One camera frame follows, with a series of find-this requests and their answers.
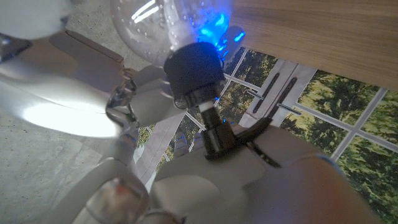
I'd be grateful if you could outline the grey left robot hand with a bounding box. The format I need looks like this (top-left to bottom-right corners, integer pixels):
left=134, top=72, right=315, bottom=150
left=40, top=124, right=386, bottom=224

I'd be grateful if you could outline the printed window backdrop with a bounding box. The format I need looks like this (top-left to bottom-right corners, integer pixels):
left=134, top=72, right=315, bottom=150
left=133, top=46, right=398, bottom=224

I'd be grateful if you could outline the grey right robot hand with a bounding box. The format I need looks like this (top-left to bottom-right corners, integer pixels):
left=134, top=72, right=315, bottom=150
left=0, top=29, right=187, bottom=139

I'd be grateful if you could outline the clear pump dispenser bottle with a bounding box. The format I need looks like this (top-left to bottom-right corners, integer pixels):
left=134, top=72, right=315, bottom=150
left=110, top=0, right=282, bottom=169

